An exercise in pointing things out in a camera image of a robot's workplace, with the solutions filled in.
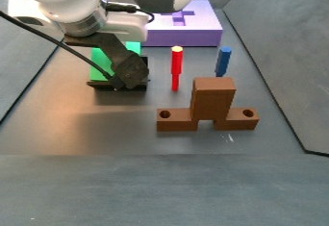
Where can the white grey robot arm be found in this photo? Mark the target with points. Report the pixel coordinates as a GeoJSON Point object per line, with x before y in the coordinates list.
{"type": "Point", "coordinates": [144, 6]}

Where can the purple board with cross slot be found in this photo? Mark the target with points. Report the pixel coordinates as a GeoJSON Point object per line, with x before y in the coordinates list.
{"type": "Point", "coordinates": [193, 27]}

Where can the red hexagonal peg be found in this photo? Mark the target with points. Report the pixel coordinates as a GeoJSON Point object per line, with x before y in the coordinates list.
{"type": "Point", "coordinates": [175, 66]}

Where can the brown bridge block with holes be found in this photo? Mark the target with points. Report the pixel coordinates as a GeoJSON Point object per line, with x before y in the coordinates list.
{"type": "Point", "coordinates": [210, 104]}

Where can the blue hexagonal peg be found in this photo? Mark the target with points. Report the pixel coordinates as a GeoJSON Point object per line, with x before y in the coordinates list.
{"type": "Point", "coordinates": [222, 61]}

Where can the black angle fixture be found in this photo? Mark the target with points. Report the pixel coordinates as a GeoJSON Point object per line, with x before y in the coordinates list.
{"type": "Point", "coordinates": [131, 76]}

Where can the green U-shaped block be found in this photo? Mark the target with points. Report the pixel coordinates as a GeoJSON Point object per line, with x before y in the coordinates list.
{"type": "Point", "coordinates": [102, 60]}

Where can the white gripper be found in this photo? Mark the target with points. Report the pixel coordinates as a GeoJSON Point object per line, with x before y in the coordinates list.
{"type": "Point", "coordinates": [70, 22]}

